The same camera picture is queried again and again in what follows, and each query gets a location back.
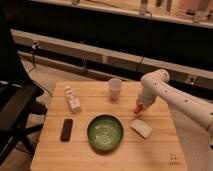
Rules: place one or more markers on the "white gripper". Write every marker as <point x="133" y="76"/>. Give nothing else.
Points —
<point x="145" y="98"/>

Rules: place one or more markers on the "orange red pepper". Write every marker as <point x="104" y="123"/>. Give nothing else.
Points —
<point x="138" y="109"/>

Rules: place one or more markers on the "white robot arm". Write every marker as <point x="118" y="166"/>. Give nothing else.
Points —
<point x="155" y="84"/>

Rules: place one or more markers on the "white sponge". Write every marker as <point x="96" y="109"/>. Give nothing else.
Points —
<point x="142" y="128"/>

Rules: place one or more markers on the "white paper cup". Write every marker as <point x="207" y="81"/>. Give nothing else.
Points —
<point x="114" y="86"/>

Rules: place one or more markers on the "green ceramic bowl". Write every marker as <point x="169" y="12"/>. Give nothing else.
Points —
<point x="105" y="133"/>

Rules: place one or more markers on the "white plastic bottle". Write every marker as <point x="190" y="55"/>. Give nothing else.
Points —
<point x="72" y="100"/>

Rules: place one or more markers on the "black rectangular block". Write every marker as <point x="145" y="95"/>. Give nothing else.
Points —
<point x="66" y="130"/>

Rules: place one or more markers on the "black office chair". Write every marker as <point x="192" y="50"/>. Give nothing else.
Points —
<point x="18" y="95"/>

